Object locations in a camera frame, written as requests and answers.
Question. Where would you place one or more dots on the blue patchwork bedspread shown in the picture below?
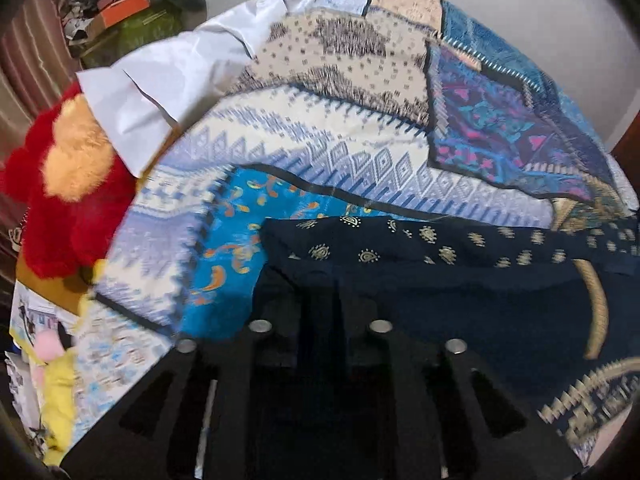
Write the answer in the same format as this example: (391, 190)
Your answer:
(355, 108)

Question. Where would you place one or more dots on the red striped curtain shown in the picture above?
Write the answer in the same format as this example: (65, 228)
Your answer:
(36, 65)

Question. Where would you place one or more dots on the orange shoe box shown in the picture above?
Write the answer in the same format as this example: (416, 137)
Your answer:
(120, 10)

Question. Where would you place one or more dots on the white pillow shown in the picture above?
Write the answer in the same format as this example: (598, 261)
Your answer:
(171, 82)

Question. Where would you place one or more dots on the red plush toy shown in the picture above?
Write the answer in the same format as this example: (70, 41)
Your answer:
(75, 187)

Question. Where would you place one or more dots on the navy patterned hooded garment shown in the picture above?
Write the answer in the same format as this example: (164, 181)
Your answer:
(554, 315)

